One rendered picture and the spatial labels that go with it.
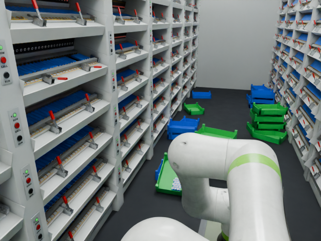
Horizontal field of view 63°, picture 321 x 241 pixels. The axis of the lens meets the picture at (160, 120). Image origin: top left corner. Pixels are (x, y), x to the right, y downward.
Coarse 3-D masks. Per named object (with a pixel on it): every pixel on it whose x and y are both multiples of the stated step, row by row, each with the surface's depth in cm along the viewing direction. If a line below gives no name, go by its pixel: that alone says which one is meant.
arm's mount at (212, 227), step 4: (208, 220) 121; (208, 224) 119; (212, 224) 119; (216, 224) 119; (220, 224) 119; (208, 228) 117; (212, 228) 117; (216, 228) 117; (220, 228) 117; (208, 232) 115; (212, 232) 115; (216, 232) 115; (220, 232) 115; (204, 236) 113; (208, 236) 113; (212, 236) 113; (216, 236) 113; (212, 240) 111; (216, 240) 111
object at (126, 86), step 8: (120, 72) 191; (128, 72) 196; (136, 72) 200; (144, 72) 206; (120, 80) 173; (128, 80) 186; (136, 80) 190; (144, 80) 197; (120, 88) 167; (128, 88) 172; (136, 88) 184; (120, 96) 156
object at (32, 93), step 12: (60, 48) 124; (72, 48) 134; (84, 48) 137; (108, 60) 135; (72, 72) 113; (84, 72) 118; (96, 72) 127; (36, 84) 92; (48, 84) 95; (60, 84) 100; (72, 84) 109; (24, 96) 83; (36, 96) 89; (48, 96) 96
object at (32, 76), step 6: (84, 60) 125; (90, 60) 128; (96, 60) 134; (60, 66) 108; (66, 66) 110; (72, 66) 114; (78, 66) 119; (36, 72) 95; (42, 72) 97; (48, 72) 100; (54, 72) 103; (66, 72) 108; (24, 78) 88; (30, 78) 91; (36, 78) 94
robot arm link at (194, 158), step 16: (176, 144) 70; (192, 144) 68; (208, 144) 67; (224, 144) 67; (176, 160) 68; (192, 160) 67; (208, 160) 66; (224, 160) 65; (192, 176) 70; (208, 176) 68; (192, 192) 84; (208, 192) 91; (192, 208) 97; (208, 208) 98
